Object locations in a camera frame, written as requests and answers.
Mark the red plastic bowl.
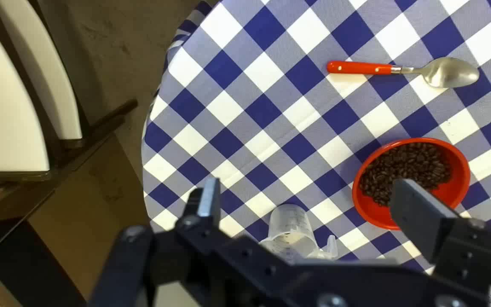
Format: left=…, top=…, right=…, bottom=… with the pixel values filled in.
left=351, top=137, right=472, bottom=233

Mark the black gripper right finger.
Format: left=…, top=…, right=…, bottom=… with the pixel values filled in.
left=389, top=178, right=462, bottom=262

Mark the dark wooden stand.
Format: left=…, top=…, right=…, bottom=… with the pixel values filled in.
left=0, top=0, right=145, bottom=307

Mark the large coffee bean heap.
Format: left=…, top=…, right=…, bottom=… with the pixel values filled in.
left=360, top=142, right=453, bottom=209

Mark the clear plastic measuring cup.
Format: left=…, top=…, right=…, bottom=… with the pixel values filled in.
left=257, top=204, right=341, bottom=263

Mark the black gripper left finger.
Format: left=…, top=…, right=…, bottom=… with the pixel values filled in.
left=194, top=176, right=223, bottom=226

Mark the blue white checked tablecloth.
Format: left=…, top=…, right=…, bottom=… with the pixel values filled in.
left=140, top=0, right=491, bottom=275

